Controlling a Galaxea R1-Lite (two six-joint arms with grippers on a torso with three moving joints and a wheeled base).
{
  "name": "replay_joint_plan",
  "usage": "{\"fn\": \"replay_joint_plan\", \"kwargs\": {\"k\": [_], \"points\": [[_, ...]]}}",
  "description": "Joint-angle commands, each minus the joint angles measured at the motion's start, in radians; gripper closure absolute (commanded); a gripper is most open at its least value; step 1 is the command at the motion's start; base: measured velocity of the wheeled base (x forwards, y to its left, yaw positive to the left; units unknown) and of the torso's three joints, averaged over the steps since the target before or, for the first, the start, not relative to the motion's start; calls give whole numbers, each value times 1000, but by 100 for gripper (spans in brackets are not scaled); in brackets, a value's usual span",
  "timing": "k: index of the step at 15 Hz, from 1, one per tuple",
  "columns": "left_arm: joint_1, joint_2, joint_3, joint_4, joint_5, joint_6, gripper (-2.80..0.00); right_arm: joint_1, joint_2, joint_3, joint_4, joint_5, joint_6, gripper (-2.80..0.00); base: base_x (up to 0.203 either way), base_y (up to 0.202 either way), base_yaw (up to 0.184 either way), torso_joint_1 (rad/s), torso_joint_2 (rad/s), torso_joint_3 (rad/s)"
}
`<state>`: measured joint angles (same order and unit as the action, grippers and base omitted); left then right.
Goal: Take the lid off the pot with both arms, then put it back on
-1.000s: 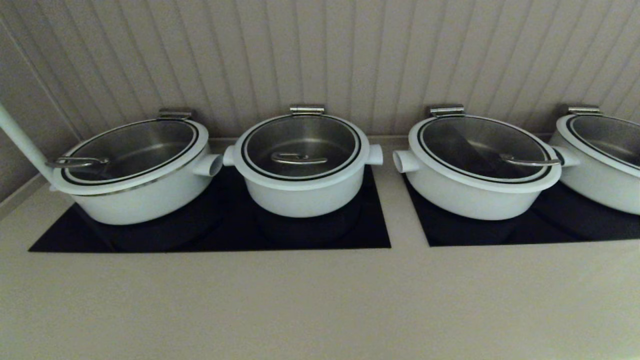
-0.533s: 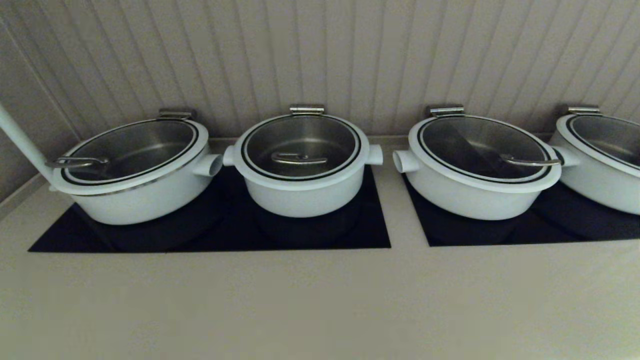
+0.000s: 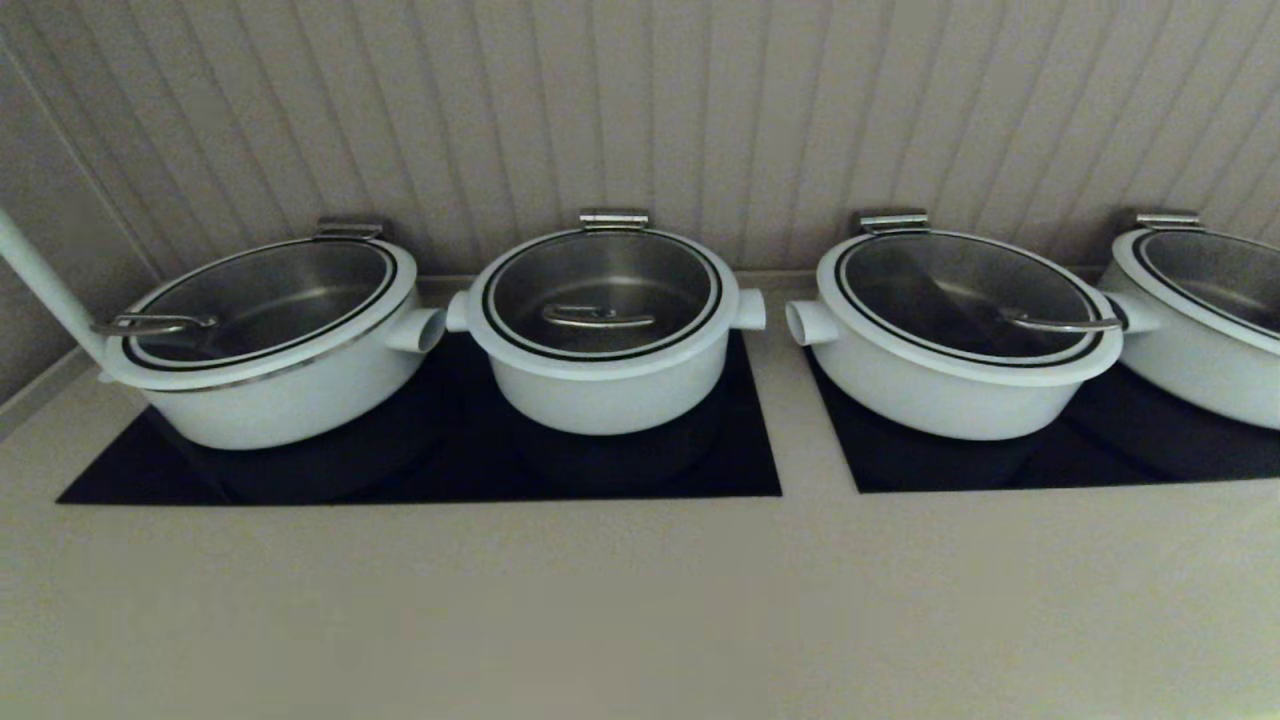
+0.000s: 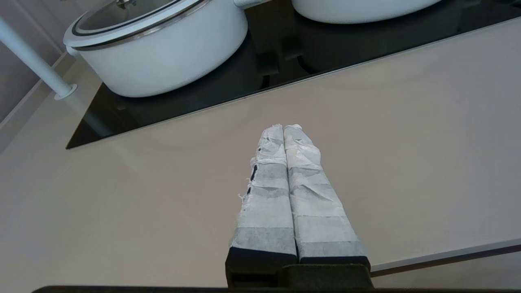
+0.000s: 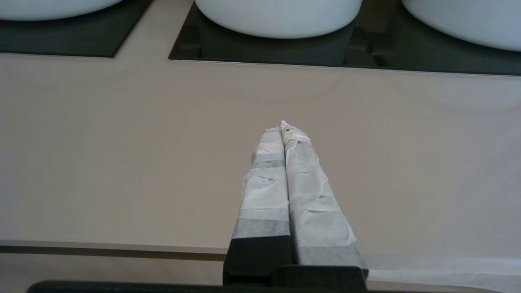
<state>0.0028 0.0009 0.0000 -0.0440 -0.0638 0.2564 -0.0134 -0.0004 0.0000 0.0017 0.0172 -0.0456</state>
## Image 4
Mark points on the large white pot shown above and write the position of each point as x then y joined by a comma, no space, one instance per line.
171,61

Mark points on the small white pot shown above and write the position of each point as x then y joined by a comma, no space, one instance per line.
354,10

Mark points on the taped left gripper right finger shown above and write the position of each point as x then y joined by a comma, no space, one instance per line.
321,219

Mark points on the black glass cooktop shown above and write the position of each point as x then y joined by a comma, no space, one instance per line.
285,53

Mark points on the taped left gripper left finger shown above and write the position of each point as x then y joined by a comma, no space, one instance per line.
264,219

